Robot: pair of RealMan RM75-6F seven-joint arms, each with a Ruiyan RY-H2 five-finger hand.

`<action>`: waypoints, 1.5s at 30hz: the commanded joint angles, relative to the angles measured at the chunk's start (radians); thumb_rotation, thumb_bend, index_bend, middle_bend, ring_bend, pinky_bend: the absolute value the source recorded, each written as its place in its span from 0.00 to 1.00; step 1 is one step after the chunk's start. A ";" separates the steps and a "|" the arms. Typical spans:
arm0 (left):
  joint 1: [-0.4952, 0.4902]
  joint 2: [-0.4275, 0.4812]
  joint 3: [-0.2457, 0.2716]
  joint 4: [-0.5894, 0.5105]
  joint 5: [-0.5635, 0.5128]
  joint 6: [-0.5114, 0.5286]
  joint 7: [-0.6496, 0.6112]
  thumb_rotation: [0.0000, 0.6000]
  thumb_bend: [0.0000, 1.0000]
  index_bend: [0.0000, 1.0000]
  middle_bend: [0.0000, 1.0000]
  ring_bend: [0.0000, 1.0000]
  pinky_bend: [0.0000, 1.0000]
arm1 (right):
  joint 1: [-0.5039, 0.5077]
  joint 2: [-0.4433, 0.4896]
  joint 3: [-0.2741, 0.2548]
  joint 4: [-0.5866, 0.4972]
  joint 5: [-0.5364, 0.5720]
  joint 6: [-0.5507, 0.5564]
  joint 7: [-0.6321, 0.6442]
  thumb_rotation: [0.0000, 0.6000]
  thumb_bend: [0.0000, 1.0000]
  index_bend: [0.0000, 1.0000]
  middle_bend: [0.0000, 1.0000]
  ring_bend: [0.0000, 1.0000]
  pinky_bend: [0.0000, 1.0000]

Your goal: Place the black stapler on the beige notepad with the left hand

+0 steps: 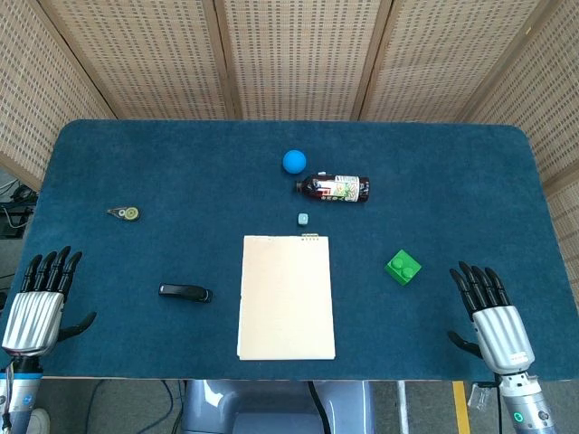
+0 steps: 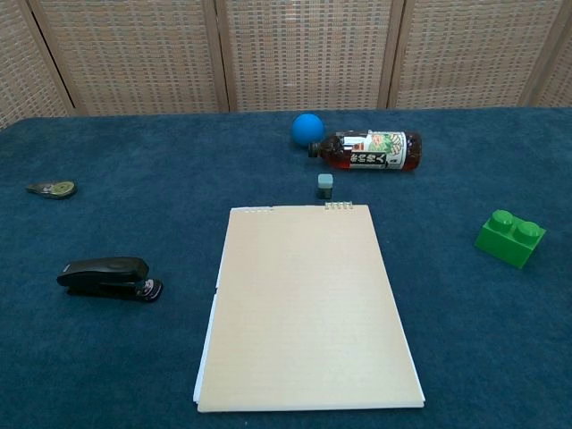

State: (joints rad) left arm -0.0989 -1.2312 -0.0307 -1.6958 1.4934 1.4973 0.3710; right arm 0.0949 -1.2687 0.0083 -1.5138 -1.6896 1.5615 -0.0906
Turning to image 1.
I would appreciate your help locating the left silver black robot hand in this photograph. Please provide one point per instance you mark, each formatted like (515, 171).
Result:
(31, 316)

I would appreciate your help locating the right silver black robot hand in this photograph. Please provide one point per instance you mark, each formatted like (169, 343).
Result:
(500, 327)

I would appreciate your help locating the black stapler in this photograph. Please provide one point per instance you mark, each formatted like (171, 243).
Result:
(186, 293)

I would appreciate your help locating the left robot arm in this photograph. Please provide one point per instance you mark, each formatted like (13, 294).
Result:
(20, 389)

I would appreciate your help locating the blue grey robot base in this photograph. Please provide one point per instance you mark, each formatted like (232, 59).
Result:
(271, 407)

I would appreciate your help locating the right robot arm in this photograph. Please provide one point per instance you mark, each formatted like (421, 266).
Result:
(527, 404)

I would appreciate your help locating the clear plastic wrapper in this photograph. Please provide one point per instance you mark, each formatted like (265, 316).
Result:
(481, 397)

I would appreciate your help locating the yellow floor tape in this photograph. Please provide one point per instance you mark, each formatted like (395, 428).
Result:
(461, 407)

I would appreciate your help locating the white shoe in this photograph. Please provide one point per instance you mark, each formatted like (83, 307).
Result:
(36, 421)

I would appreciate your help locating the green toy brick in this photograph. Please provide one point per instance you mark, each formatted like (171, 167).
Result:
(402, 267)

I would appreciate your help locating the white floor tape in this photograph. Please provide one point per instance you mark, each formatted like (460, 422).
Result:
(402, 407)

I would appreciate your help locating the correction tape dispenser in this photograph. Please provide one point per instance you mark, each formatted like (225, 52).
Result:
(126, 213)

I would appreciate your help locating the beige notepad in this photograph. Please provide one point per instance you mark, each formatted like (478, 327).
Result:
(287, 298)

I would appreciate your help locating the dark drink bottle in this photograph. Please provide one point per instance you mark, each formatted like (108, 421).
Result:
(335, 188)

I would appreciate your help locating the light blue dice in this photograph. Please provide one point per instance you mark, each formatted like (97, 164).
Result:
(303, 219)

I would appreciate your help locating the blue table mat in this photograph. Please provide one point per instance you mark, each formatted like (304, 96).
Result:
(289, 190)

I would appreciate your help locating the blue ball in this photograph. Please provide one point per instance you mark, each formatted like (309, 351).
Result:
(295, 161)

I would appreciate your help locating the woven folding screen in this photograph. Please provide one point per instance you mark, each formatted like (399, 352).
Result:
(289, 59)

